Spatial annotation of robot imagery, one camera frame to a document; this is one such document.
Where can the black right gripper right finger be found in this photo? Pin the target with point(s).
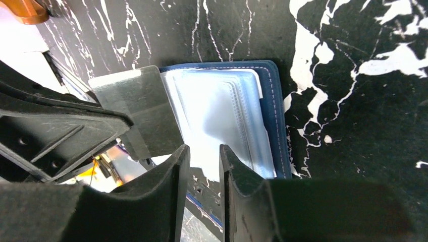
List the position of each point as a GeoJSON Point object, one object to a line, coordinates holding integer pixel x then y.
{"type": "Point", "coordinates": [262, 209]}

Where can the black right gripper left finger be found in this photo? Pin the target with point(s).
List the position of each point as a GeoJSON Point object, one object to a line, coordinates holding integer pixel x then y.
{"type": "Point", "coordinates": [148, 208]}

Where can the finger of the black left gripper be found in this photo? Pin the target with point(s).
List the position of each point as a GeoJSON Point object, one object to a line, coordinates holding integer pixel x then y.
{"type": "Point", "coordinates": [45, 135]}

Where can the blue leather card holder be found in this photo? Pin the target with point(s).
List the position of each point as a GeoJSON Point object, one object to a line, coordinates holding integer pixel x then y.
{"type": "Point", "coordinates": [238, 104]}

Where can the orange wooden rack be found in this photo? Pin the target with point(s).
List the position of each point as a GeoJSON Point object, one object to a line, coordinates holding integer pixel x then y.
{"type": "Point", "coordinates": [27, 12]}

